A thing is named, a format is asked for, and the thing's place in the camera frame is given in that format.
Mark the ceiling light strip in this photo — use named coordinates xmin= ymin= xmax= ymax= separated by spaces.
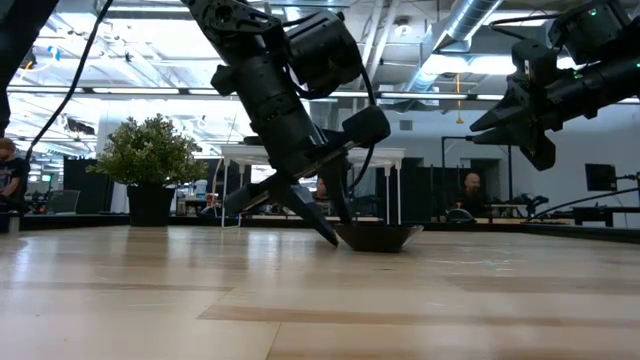
xmin=7 ymin=85 xmax=640 ymax=104

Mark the black wall monitor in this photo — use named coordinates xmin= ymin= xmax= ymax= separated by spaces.
xmin=584 ymin=162 xmax=619 ymax=193

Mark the yellow hanging cord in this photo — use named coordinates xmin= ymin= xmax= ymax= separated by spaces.
xmin=455 ymin=74 xmax=465 ymax=125

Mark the left arm supply cable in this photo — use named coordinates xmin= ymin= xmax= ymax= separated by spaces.
xmin=24 ymin=0 xmax=115 ymax=161

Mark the black rounded square mini plate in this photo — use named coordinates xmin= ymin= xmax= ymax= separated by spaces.
xmin=333 ymin=223 xmax=424 ymax=254

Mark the black stand frame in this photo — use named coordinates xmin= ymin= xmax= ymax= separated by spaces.
xmin=441 ymin=134 xmax=514 ymax=221

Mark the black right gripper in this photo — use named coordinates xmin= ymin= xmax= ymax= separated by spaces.
xmin=469 ymin=82 xmax=581 ymax=172

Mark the grey laptop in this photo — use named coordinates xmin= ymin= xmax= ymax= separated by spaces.
xmin=47 ymin=189 xmax=81 ymax=215

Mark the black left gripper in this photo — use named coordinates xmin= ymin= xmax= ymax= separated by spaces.
xmin=223 ymin=92 xmax=359 ymax=247

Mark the arm supply cable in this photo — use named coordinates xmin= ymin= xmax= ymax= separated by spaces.
xmin=24 ymin=0 xmax=115 ymax=161
xmin=527 ymin=186 xmax=640 ymax=221

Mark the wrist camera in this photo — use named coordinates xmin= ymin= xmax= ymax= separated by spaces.
xmin=511 ymin=38 xmax=560 ymax=90
xmin=343 ymin=103 xmax=392 ymax=148

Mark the right arm supply cable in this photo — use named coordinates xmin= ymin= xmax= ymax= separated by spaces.
xmin=527 ymin=186 xmax=640 ymax=221

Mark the green potted plant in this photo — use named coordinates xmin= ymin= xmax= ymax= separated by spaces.
xmin=87 ymin=113 xmax=210 ymax=228

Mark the black partition panel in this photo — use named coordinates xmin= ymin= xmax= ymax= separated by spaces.
xmin=63 ymin=157 xmax=115 ymax=215
xmin=375 ymin=157 xmax=442 ymax=222

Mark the white lattice rack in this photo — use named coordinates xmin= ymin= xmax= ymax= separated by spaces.
xmin=219 ymin=144 xmax=406 ymax=227

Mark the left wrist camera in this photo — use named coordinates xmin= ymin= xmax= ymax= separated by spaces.
xmin=343 ymin=103 xmax=392 ymax=148

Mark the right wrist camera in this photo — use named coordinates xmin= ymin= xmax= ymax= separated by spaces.
xmin=511 ymin=38 xmax=560 ymax=90

